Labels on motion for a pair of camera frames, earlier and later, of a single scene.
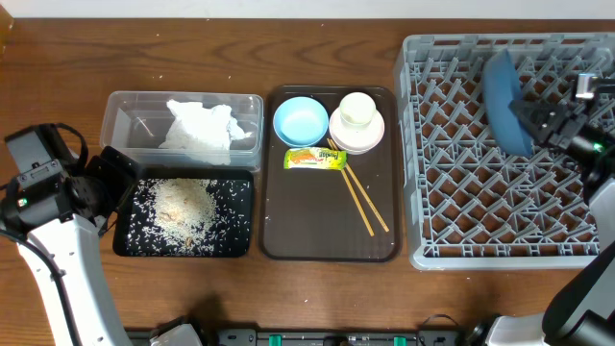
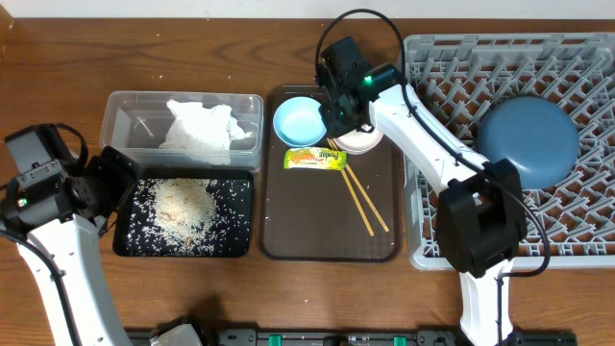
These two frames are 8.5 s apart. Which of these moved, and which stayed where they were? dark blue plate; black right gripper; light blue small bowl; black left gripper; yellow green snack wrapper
Moved: black right gripper; dark blue plate
Stayed: yellow green snack wrapper; black left gripper; light blue small bowl
